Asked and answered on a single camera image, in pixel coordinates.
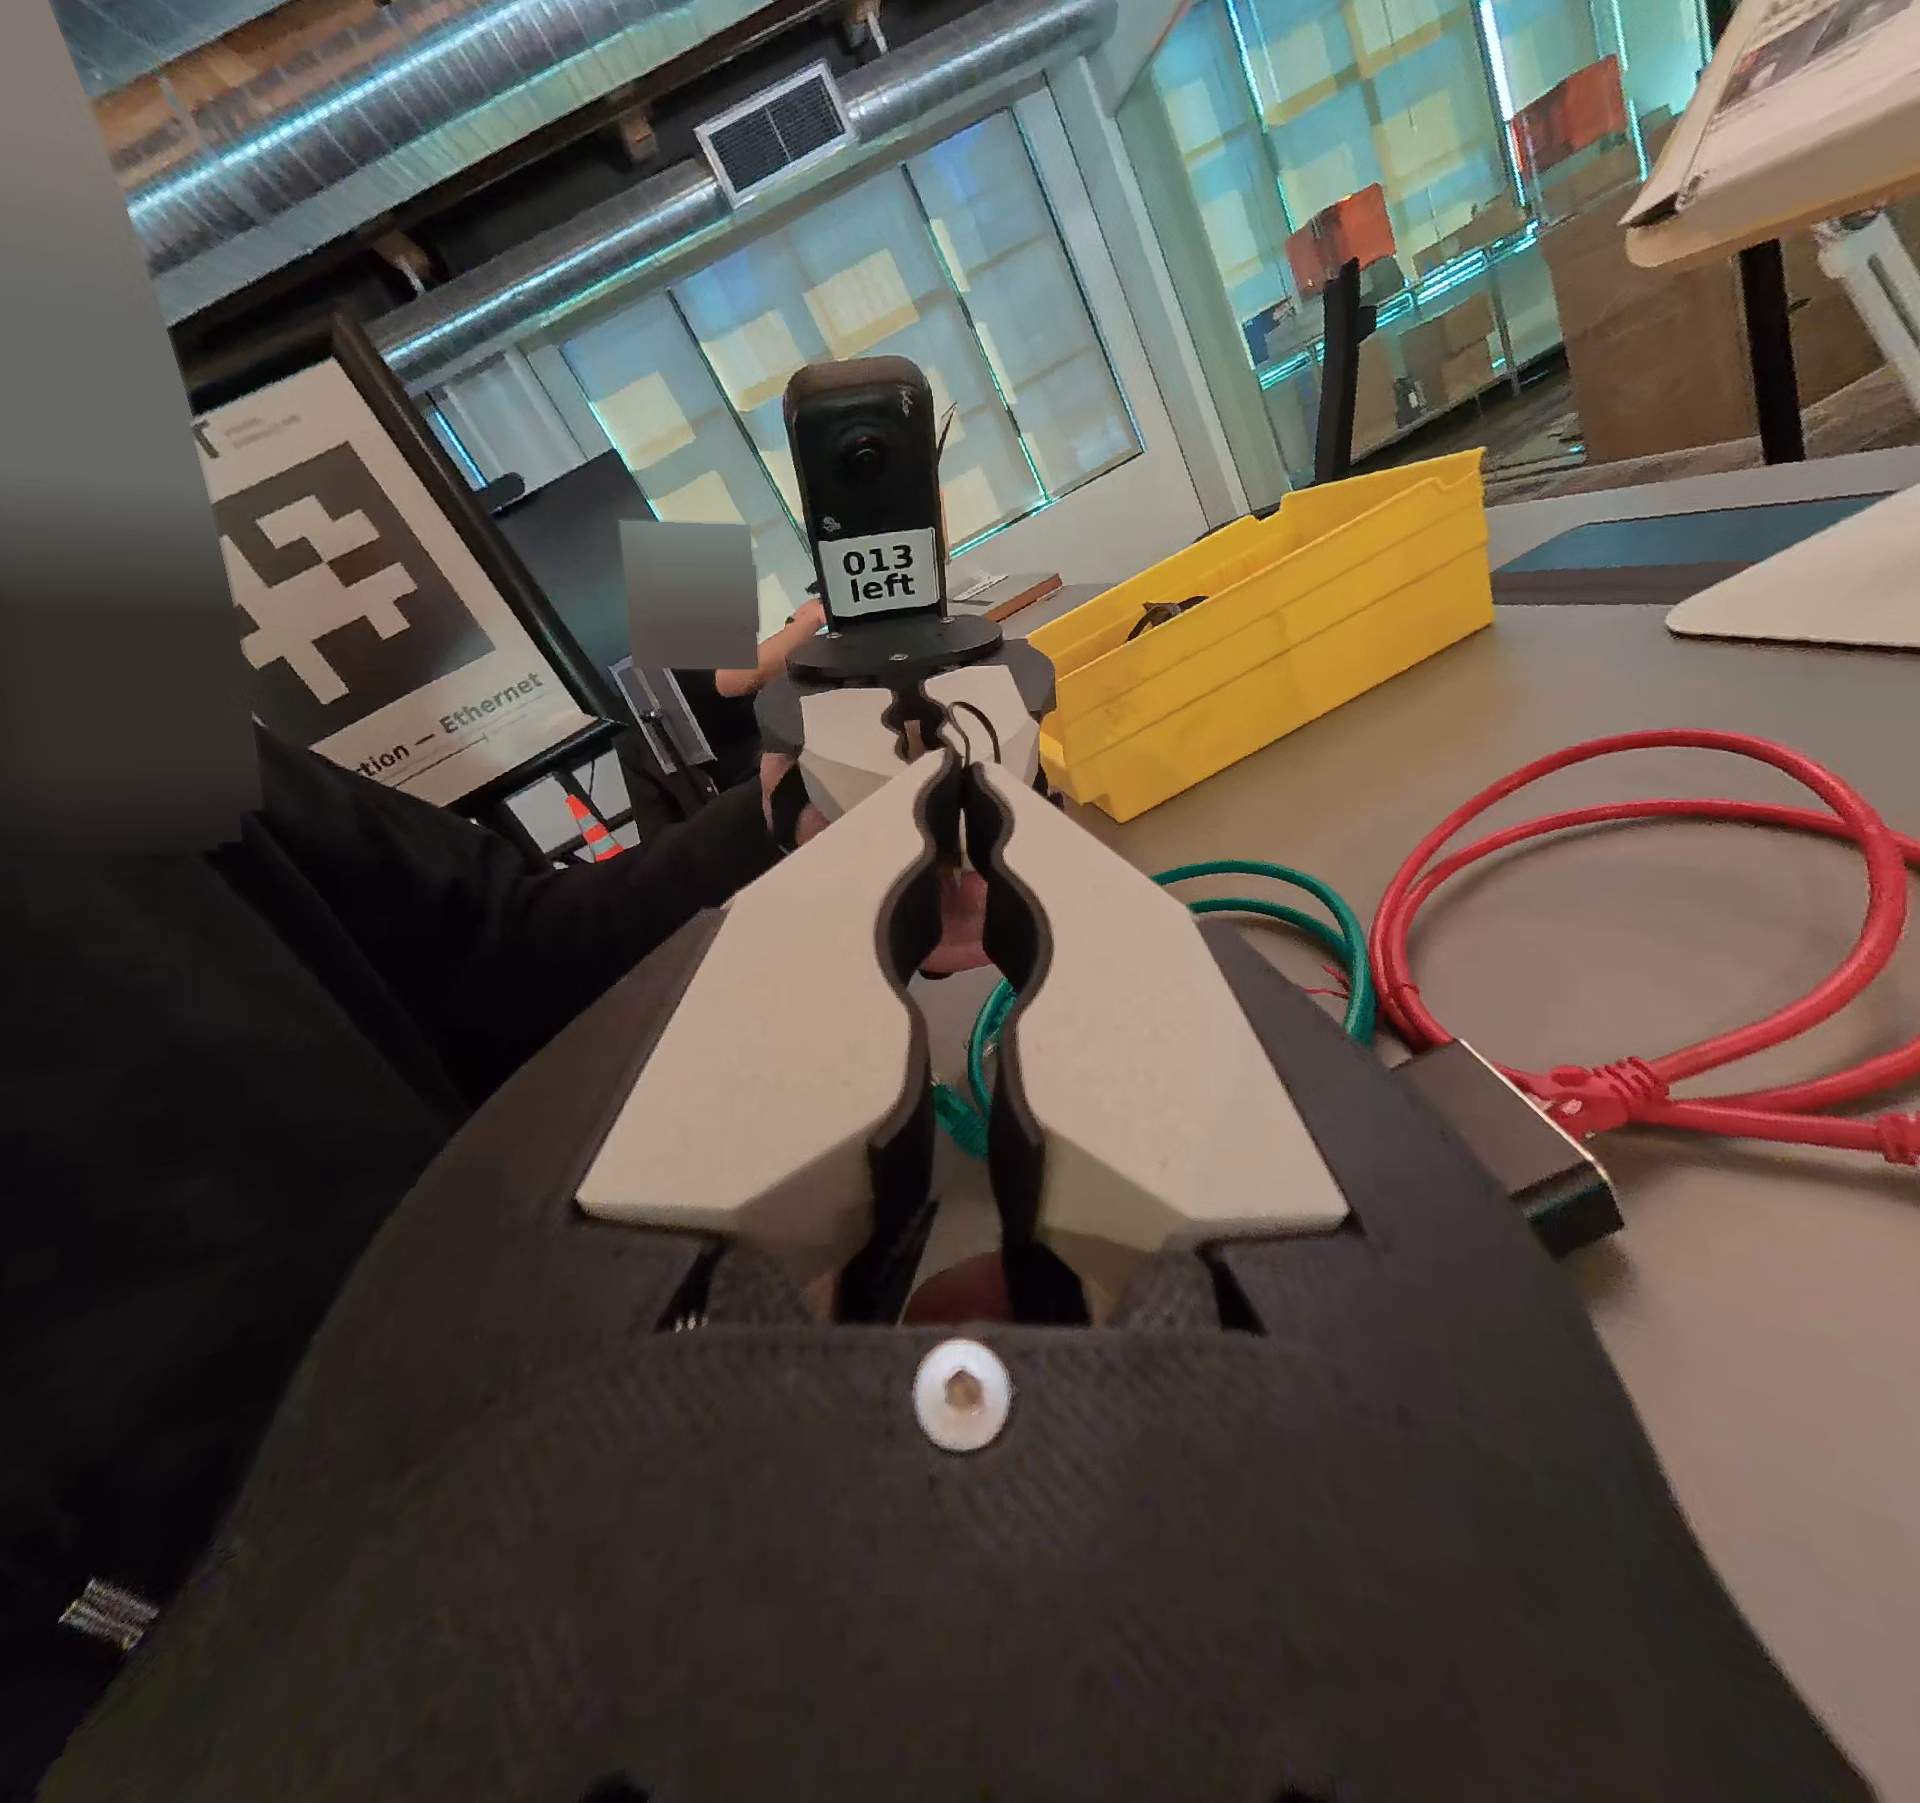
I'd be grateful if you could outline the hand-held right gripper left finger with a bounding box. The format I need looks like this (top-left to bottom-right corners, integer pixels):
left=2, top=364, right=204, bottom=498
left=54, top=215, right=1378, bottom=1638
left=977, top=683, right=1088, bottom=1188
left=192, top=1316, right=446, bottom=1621
left=576, top=757, right=963, bottom=1326

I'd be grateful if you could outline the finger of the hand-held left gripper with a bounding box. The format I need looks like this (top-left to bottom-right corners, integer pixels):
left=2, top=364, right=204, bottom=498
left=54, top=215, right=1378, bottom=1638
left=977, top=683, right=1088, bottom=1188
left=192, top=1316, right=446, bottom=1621
left=936, top=680, right=1045, bottom=787
left=796, top=695, right=911, bottom=817

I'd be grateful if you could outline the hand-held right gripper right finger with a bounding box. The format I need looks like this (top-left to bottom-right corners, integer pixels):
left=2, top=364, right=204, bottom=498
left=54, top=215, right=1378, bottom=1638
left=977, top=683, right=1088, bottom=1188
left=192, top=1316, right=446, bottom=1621
left=959, top=759, right=1349, bottom=1331

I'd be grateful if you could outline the green ethernet cable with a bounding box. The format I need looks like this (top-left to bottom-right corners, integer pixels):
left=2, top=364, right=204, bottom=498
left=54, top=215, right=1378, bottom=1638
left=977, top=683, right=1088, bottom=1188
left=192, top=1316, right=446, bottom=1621
left=930, top=857, right=1384, bottom=1162

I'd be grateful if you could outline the black ethernet port box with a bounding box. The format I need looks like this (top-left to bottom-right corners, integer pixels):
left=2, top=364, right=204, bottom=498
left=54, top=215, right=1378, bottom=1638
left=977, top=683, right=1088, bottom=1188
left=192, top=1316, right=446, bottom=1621
left=1386, top=1043, right=1628, bottom=1259

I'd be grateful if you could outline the person's left forearm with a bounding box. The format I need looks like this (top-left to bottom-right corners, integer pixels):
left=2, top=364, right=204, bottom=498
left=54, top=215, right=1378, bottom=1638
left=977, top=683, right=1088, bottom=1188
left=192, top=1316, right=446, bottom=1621
left=246, top=768, right=781, bottom=1104

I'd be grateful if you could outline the person's left hand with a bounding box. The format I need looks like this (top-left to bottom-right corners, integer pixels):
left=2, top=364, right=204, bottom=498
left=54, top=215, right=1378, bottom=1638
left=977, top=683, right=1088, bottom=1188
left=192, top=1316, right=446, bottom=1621
left=762, top=766, right=991, bottom=979

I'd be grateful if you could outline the yellow plastic bin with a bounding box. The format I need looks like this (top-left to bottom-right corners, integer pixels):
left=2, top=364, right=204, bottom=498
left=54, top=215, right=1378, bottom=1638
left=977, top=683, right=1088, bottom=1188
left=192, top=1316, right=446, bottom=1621
left=1024, top=443, right=1497, bottom=826

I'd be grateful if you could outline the white vent grille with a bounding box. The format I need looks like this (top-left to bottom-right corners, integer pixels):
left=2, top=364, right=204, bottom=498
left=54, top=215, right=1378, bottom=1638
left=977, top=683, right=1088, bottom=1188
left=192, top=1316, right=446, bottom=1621
left=693, top=58, right=851, bottom=209

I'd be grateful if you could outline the framed marker sign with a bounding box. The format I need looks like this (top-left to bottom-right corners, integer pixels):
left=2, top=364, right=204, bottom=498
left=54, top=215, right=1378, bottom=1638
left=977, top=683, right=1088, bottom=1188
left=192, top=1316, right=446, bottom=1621
left=188, top=315, right=631, bottom=845

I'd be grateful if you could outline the orange storage crate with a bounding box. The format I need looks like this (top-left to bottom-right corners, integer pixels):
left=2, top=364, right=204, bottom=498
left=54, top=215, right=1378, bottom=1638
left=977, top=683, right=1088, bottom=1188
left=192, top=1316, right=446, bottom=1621
left=1287, top=182, right=1391, bottom=291
left=1504, top=54, right=1628, bottom=177

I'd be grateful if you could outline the person's black jacket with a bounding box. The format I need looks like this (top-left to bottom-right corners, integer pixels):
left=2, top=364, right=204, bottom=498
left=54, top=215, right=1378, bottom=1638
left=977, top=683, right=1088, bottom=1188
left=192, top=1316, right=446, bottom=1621
left=0, top=723, right=513, bottom=1803

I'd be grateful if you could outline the large cardboard box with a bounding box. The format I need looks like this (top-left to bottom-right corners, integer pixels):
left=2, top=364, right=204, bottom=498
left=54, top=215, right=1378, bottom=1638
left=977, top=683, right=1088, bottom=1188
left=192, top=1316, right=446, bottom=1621
left=1543, top=107, right=1878, bottom=462

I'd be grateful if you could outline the black metal pole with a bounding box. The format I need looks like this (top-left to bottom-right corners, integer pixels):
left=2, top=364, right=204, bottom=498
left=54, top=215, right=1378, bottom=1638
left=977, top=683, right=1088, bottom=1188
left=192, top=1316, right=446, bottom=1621
left=1695, top=0, right=1802, bottom=468

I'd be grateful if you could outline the wooden instruction board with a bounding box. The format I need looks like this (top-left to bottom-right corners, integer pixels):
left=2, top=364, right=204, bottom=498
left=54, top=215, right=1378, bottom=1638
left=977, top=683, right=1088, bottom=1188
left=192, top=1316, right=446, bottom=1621
left=1624, top=0, right=1920, bottom=270

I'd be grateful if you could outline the red ethernet cable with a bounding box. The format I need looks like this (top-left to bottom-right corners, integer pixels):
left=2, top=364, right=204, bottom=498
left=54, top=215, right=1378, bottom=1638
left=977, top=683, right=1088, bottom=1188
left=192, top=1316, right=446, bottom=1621
left=1370, top=729, right=1920, bottom=1171

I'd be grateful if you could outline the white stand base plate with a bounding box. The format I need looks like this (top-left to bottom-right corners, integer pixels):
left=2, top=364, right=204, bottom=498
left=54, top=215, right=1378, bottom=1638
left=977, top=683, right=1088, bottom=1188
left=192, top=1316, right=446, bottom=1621
left=1662, top=487, right=1920, bottom=654

